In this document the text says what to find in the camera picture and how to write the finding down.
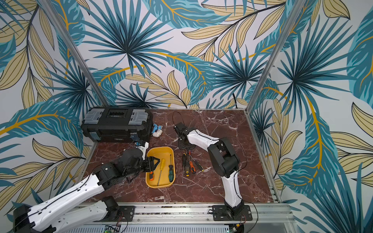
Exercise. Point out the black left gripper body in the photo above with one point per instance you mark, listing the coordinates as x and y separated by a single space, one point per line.
144 165

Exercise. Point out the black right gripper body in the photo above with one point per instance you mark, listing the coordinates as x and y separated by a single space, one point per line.
179 129

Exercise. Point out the yellow handle screwdriver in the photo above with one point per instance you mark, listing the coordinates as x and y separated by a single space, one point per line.
161 169

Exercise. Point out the yellow plastic storage box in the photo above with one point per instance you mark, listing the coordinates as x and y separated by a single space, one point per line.
161 152

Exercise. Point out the green black screwdriver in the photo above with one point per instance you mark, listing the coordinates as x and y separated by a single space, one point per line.
171 171

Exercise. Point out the black yellow-capped screwdriver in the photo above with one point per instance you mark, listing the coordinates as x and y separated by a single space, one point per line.
183 165

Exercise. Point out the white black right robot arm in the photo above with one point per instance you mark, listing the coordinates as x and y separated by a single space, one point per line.
225 163

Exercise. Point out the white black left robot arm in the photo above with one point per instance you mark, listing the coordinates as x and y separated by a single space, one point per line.
58 214

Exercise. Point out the black yellow-striped screwdriver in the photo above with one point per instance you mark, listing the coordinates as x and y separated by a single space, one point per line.
199 166

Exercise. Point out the black yellow-dotted screwdriver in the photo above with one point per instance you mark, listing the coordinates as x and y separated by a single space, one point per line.
187 167

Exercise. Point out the blue white small object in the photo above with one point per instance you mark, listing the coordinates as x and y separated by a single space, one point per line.
157 130

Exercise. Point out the black plastic toolbox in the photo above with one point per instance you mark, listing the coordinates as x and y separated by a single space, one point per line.
118 124

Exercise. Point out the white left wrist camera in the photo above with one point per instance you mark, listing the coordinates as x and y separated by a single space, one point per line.
143 146

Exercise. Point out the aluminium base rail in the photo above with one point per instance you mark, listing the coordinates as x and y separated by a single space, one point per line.
197 218

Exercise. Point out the aluminium left corner post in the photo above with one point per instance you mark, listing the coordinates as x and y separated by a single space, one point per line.
61 29

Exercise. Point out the aluminium corner post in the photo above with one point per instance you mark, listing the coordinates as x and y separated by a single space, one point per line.
61 29
296 10

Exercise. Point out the aluminium right corner post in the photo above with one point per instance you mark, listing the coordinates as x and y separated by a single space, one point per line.
296 10

